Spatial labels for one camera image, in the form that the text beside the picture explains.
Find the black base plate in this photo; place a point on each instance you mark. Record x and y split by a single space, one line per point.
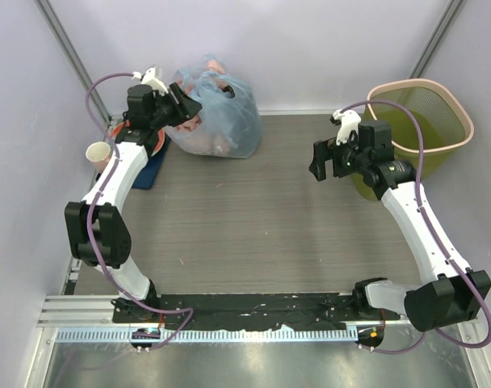
251 312

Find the pink paper cup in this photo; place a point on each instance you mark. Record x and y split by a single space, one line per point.
99 155

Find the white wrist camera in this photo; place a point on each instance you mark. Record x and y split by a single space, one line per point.
347 123
152 77

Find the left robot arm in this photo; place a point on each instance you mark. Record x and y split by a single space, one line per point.
96 229

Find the white slotted cable duct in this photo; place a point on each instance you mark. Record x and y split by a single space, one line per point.
137 335

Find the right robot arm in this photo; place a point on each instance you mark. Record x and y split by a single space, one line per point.
450 291

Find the red floral plate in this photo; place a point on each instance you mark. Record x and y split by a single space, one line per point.
152 140

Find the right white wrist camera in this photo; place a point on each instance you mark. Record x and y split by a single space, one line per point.
347 123

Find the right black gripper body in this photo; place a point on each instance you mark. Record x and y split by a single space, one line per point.
343 159

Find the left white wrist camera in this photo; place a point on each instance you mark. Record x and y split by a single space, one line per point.
152 77

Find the dark blue mat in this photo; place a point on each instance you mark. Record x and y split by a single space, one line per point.
147 176

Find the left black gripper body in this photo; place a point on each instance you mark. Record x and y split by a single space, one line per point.
161 118

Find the green trash bin pink rim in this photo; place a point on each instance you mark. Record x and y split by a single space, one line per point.
444 123

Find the bag filled with pink trash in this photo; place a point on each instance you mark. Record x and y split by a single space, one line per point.
229 124

